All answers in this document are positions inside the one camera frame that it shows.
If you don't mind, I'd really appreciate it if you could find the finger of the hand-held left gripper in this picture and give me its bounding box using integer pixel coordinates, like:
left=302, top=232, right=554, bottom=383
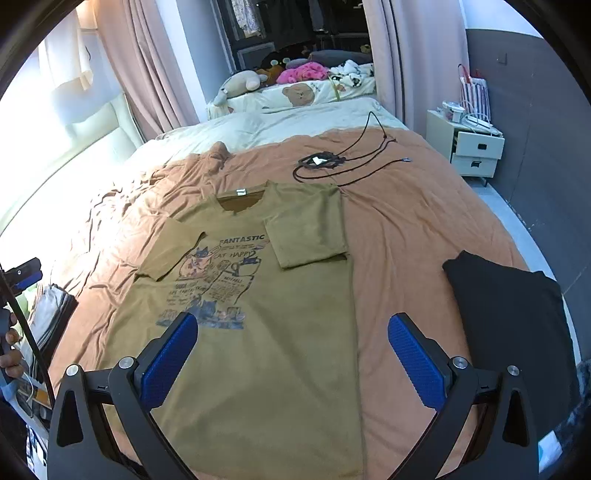
left=8, top=258, right=43, bottom=292

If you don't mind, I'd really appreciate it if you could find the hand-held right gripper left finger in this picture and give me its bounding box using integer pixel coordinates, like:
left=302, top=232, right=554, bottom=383
left=46, top=312, right=199, bottom=480

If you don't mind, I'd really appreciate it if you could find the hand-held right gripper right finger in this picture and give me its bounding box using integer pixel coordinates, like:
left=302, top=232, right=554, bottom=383
left=388, top=312, right=539, bottom=480

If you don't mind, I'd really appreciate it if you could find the olive brown printed t-shirt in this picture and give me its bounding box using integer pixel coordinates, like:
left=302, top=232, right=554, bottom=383
left=99, top=181, right=370, bottom=480

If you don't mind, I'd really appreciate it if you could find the folded grey clothes stack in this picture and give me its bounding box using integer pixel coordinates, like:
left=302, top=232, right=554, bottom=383
left=18, top=284, right=78, bottom=370

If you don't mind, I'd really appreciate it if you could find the person's left hand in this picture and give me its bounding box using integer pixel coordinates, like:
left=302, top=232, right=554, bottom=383
left=0, top=318, right=25, bottom=380

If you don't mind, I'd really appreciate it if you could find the black folded garment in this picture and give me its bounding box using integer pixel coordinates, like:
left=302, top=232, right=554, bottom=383
left=442, top=250, right=583, bottom=416

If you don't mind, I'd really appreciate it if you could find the cream padded headboard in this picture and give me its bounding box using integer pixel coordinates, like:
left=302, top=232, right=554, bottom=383
left=0, top=92, right=139, bottom=241

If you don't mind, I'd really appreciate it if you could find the bed with orange blanket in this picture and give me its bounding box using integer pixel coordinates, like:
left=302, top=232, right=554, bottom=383
left=46, top=129, right=532, bottom=480

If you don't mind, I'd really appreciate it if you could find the hanging white shirt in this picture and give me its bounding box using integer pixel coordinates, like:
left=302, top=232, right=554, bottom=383
left=37, top=9, right=95, bottom=125

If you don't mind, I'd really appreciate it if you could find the white two-drawer nightstand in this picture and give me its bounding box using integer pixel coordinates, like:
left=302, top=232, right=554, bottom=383
left=425, top=108, right=505, bottom=185

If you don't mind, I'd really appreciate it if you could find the pink window curtain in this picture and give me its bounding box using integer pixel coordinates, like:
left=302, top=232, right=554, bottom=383
left=95, top=0, right=208, bottom=141
left=362, top=0, right=467, bottom=134

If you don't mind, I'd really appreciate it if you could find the white power strip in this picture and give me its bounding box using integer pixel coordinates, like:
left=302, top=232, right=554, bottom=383
left=466, top=115, right=502, bottom=134

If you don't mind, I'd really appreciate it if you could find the cream duvet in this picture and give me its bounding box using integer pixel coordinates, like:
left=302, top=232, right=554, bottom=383
left=124, top=97, right=409, bottom=167

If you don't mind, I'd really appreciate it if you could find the striped gift bag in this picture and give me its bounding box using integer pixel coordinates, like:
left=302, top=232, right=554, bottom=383
left=457, top=64, right=490, bottom=118

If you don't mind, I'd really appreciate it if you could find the cream plush toy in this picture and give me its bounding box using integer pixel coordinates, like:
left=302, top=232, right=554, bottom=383
left=212, top=70, right=269, bottom=106

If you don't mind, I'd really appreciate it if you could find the bear print pillow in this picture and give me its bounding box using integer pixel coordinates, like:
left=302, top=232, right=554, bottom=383
left=208, top=76, right=377, bottom=114

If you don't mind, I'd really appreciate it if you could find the white patterned pillow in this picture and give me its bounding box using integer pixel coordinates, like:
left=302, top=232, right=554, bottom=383
left=329, top=60, right=375, bottom=88

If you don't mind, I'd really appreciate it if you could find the pink fluffy plush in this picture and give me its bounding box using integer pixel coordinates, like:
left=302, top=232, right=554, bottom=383
left=277, top=62, right=329, bottom=86

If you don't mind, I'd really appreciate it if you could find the grey pillow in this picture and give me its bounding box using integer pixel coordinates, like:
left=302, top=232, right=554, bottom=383
left=308, top=50, right=370, bottom=65

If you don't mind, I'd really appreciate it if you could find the hanging floral garment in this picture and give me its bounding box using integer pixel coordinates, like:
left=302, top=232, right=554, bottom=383
left=231, top=0, right=266, bottom=38

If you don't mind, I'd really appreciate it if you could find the hanging black coat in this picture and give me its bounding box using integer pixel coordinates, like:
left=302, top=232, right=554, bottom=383
left=268, top=0, right=319, bottom=40

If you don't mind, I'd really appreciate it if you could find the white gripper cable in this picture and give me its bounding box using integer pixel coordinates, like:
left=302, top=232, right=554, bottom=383
left=18, top=374, right=40, bottom=402

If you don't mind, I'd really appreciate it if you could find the thin black charger cable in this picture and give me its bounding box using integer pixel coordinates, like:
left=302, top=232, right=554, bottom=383
left=293, top=111, right=411, bottom=188

